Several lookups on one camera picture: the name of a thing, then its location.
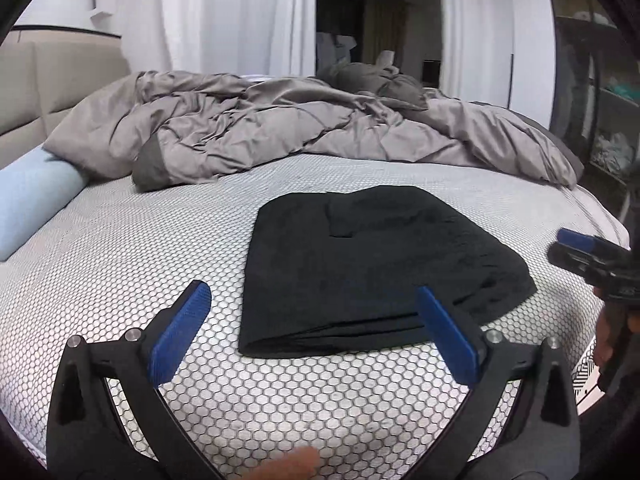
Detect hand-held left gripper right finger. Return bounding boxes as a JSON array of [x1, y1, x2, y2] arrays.
[[417, 285, 581, 480]]

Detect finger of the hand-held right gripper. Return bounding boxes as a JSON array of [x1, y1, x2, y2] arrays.
[[557, 228, 629, 264], [547, 242, 619, 289]]

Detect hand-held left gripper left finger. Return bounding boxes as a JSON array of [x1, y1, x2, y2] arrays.
[[46, 280, 226, 480]]

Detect black pants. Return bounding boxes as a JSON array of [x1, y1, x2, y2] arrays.
[[237, 185, 538, 360]]

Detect person's right hand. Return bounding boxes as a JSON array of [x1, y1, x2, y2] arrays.
[[594, 305, 640, 361]]

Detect person's left hand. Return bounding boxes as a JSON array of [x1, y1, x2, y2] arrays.
[[250, 445, 322, 480]]

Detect bed with honeycomb sheet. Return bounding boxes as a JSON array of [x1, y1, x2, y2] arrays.
[[0, 155, 631, 480]]

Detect dark open shelf unit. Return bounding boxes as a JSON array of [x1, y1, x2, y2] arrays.
[[550, 10, 637, 221]]

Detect light blue pillow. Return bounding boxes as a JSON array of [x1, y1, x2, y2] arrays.
[[0, 152, 93, 263]]

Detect grey duvet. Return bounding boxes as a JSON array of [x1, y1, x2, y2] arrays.
[[42, 70, 586, 193]]

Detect dark grey blanket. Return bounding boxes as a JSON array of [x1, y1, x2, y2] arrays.
[[317, 62, 431, 111]]

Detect beige padded headboard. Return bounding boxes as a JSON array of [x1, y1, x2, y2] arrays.
[[0, 35, 133, 168]]

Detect olive curtain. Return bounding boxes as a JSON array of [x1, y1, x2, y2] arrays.
[[364, 5, 409, 66]]

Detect white background furniture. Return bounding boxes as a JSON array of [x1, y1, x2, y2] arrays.
[[316, 32, 359, 74]]

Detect wide white curtain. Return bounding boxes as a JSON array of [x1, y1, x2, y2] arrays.
[[160, 0, 317, 78]]

